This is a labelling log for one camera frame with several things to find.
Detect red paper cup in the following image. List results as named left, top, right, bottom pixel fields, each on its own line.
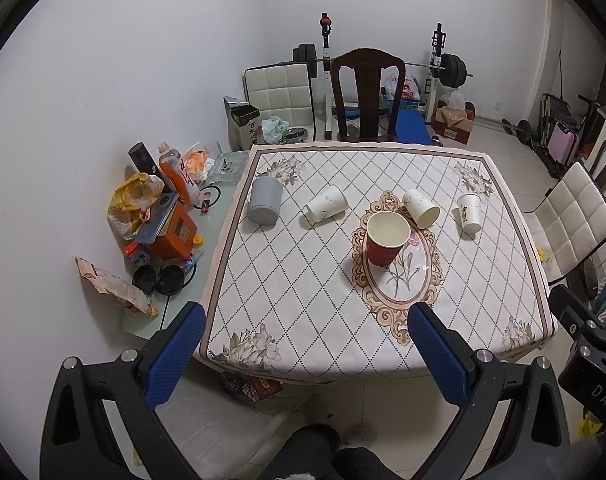
left=365, top=211, right=410, bottom=268

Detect white paper cup right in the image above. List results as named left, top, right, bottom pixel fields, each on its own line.
left=457, top=193, right=482, bottom=235

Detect white paper cup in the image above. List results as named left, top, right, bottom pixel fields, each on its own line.
left=303, top=185, right=349, bottom=223
left=403, top=188, right=441, bottom=230
left=457, top=193, right=482, bottom=235

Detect white paper cup middle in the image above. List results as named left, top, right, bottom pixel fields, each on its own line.
left=403, top=188, right=441, bottom=230

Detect grey cup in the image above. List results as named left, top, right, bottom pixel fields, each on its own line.
left=247, top=176, right=282, bottom=226

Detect white paper cup left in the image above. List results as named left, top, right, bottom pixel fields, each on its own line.
left=303, top=185, right=349, bottom=223

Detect yellow object on floor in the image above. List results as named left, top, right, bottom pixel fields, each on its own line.
left=578, top=411, right=603, bottom=440

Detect cream padded chair right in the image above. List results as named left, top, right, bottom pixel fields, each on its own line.
left=522, top=162, right=606, bottom=285

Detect cream padded chair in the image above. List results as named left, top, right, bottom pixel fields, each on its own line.
left=522, top=162, right=606, bottom=285
left=243, top=62, right=316, bottom=142

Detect printed paper packet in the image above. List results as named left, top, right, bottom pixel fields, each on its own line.
left=74, top=257, right=158, bottom=318

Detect black headphones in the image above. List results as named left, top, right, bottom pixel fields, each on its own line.
left=132, top=264, right=186, bottom=297

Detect orange box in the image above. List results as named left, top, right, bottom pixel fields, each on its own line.
left=139, top=203, right=198, bottom=261

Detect pink suitcase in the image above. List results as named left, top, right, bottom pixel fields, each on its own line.
left=547, top=122, right=580, bottom=166

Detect yellow plastic bag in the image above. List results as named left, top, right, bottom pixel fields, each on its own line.
left=106, top=172, right=165, bottom=240

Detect dumbbell on floor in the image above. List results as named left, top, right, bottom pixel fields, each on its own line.
left=502, top=119, right=533, bottom=148

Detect cardboard box on floor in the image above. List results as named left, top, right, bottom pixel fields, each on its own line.
left=432, top=101, right=476, bottom=144

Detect patterned white tablecloth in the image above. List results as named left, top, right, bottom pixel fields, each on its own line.
left=197, top=143, right=555, bottom=382

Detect black cylinder bottle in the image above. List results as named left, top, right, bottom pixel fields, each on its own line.
left=128, top=142, right=175, bottom=193

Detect orange pink bottle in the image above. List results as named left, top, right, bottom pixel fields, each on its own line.
left=158, top=143, right=200, bottom=208

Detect blue bench pad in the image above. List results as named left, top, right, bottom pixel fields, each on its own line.
left=395, top=110, right=433, bottom=145

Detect orange snack bag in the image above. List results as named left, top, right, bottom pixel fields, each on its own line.
left=181, top=143, right=215, bottom=184

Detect clear glass tray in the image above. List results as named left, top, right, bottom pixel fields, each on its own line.
left=207, top=151, right=249, bottom=184

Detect barbell with black plates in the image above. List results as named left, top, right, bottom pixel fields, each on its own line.
left=292, top=44, right=471, bottom=88

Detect small printed carton box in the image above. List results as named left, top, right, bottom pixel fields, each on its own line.
left=223, top=96, right=264, bottom=152

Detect cream padded chair back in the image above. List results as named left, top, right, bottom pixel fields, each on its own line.
left=243, top=62, right=316, bottom=142

